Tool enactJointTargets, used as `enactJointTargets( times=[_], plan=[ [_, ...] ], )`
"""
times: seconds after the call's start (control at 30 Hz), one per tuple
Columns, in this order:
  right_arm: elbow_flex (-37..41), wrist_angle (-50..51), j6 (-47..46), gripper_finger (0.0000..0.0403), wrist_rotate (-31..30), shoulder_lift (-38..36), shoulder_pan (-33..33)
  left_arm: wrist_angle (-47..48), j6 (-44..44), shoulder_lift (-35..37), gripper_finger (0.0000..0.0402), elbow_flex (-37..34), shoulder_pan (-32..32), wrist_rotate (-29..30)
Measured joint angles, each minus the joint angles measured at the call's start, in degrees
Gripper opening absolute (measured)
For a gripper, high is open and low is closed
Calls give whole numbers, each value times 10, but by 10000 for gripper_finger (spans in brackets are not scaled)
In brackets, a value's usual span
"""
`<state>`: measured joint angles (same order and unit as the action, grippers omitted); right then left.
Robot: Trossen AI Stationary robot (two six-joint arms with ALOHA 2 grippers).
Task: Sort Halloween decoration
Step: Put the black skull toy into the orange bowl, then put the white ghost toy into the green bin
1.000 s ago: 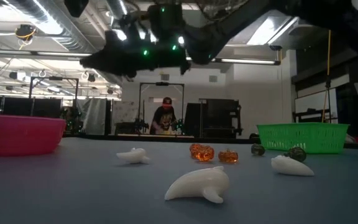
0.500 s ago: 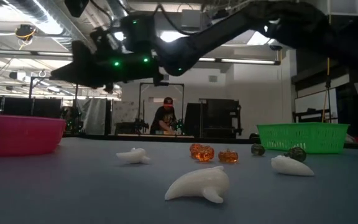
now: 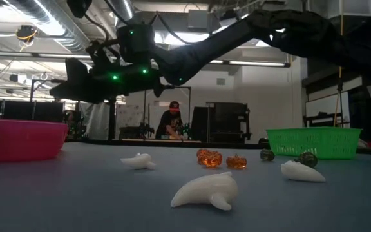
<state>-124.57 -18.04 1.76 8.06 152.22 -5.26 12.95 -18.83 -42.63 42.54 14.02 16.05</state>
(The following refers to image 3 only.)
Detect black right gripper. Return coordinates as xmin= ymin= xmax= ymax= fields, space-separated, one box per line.
xmin=49 ymin=40 xmax=175 ymax=104

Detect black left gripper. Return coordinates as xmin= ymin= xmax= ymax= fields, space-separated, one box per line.
xmin=66 ymin=0 xmax=93 ymax=19

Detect white ghost figure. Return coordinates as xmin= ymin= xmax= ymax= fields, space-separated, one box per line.
xmin=170 ymin=171 xmax=239 ymax=212
xmin=120 ymin=153 xmax=157 ymax=171
xmin=281 ymin=160 xmax=327 ymax=183

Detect orange translucent pumpkin figure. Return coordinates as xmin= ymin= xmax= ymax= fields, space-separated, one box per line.
xmin=196 ymin=148 xmax=211 ymax=160
xmin=225 ymin=154 xmax=248 ymax=169
xmin=201 ymin=150 xmax=224 ymax=168

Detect dark translucent skull figure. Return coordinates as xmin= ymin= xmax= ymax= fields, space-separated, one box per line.
xmin=294 ymin=151 xmax=319 ymax=169
xmin=260 ymin=148 xmax=276 ymax=162

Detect black partition panels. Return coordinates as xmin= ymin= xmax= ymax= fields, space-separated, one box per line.
xmin=0 ymin=99 xmax=66 ymax=123

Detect grey hanging curtain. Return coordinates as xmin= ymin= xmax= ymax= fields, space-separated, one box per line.
xmin=78 ymin=102 xmax=112 ymax=140

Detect wooden background table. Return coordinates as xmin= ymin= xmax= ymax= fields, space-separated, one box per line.
xmin=120 ymin=137 xmax=202 ymax=144

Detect pink plastic bowl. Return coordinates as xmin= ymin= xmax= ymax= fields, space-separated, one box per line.
xmin=0 ymin=117 xmax=70 ymax=163

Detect person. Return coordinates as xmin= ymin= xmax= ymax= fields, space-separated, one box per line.
xmin=155 ymin=100 xmax=186 ymax=140

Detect grey ceiling junction box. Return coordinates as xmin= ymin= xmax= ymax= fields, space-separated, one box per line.
xmin=187 ymin=8 xmax=211 ymax=30

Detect black equipment cabinet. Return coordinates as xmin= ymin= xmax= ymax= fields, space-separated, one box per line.
xmin=190 ymin=102 xmax=252 ymax=144

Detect LED light bar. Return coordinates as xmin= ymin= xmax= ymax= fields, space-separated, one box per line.
xmin=0 ymin=50 xmax=292 ymax=68

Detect green plastic basket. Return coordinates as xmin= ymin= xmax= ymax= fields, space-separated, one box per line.
xmin=265 ymin=126 xmax=363 ymax=160

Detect whiteboard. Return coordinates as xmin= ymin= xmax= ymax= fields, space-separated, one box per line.
xmin=304 ymin=91 xmax=350 ymax=129

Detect black tripod stand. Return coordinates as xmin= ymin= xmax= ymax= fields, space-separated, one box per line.
xmin=336 ymin=79 xmax=346 ymax=128

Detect ribbed silver air duct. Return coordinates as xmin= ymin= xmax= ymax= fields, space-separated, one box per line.
xmin=0 ymin=0 xmax=138 ymax=86

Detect round silver air duct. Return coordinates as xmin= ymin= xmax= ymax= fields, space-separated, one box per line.
xmin=108 ymin=0 xmax=137 ymax=25

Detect black station frame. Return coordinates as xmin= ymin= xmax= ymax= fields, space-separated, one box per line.
xmin=142 ymin=84 xmax=192 ymax=141
xmin=29 ymin=79 xmax=82 ymax=139

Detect yellow cable reel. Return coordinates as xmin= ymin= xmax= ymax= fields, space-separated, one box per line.
xmin=14 ymin=24 xmax=39 ymax=44

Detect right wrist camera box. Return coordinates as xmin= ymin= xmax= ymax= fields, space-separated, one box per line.
xmin=117 ymin=24 xmax=157 ymax=62

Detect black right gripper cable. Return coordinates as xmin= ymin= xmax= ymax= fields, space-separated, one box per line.
xmin=155 ymin=11 xmax=214 ymax=46

